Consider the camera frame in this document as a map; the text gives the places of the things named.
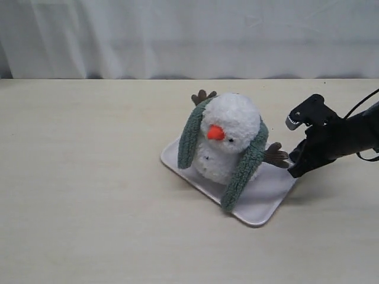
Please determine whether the white backdrop curtain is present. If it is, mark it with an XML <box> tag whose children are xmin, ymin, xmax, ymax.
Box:
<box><xmin>1</xmin><ymin>1</ymin><xmax>378</xmax><ymax>79</ymax></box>

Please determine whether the white rectangular plastic tray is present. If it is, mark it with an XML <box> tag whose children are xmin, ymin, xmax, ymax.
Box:
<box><xmin>160</xmin><ymin>139</ymin><xmax>297</xmax><ymax>227</ymax></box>

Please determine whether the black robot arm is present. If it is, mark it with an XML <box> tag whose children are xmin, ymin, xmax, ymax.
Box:
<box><xmin>286</xmin><ymin>102</ymin><xmax>378</xmax><ymax>178</ymax></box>

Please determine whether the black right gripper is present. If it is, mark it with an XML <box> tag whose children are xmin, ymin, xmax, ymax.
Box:
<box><xmin>288</xmin><ymin>121</ymin><xmax>343</xmax><ymax>178</ymax></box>

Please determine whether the white plush snowman toy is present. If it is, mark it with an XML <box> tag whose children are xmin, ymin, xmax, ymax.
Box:
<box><xmin>191</xmin><ymin>89</ymin><xmax>290</xmax><ymax>182</ymax></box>

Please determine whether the green fleece scarf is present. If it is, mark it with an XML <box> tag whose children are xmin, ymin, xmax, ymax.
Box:
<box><xmin>177</xmin><ymin>99</ymin><xmax>268</xmax><ymax>212</ymax></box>

